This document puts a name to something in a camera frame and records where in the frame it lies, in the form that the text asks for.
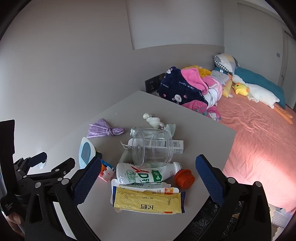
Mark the long white printed box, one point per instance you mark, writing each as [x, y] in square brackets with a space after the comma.
[178, 146]

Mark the small white tag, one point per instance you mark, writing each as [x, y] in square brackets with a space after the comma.
[126, 146]

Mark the white duck figurine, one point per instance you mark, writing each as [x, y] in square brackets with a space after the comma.
[152, 120]

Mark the white foam floor mat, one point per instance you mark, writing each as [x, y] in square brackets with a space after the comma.
[278, 220]

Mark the patchwork pillow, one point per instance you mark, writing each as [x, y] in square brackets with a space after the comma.
[225, 61]

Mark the white door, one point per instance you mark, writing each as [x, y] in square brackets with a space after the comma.
[286, 60]

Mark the teal quilt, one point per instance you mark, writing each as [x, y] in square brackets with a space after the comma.
[261, 80]

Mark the yellow snack packet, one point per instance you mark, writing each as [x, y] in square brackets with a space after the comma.
[143, 199]

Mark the black wall socket panel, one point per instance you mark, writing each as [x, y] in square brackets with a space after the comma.
[152, 82]

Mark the colourful puzzle block toy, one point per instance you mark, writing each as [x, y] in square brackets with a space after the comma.
[107, 172]

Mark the white goose plush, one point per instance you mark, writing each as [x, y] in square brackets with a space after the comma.
[261, 93]

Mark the person's left hand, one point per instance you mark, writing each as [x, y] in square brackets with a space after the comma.
[13, 222]

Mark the yellow duck plush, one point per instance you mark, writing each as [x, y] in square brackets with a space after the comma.
[240, 89]

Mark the orange ribbed cap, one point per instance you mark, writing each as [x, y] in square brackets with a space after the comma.
[183, 178]

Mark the grey foam adhesive pad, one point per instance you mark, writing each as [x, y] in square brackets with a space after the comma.
[86, 150]

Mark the pink bed sheet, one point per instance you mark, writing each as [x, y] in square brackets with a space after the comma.
[254, 143]

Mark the white green label drink bottle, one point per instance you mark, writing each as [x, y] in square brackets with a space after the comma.
[136, 173]

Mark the clear plastic jar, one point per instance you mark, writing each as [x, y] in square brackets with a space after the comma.
[150, 153]

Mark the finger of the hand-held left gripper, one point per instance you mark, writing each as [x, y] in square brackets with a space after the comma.
[34, 158]
[62, 165]

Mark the pink cartoon print blanket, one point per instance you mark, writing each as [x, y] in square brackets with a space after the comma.
[201, 107]

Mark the yellow fleece blanket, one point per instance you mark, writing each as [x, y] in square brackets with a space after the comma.
[203, 70]

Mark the clear suction cup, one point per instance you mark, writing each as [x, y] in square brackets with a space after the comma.
[42, 165]

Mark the purple knotted plastic bag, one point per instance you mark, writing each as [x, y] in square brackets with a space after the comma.
[101, 128]

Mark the navy rabbit print blanket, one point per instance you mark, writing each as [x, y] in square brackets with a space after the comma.
[180, 88]

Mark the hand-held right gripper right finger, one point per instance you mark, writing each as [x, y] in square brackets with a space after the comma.
[210, 178]

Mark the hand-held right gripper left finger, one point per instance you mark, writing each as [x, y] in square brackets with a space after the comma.
[85, 180]

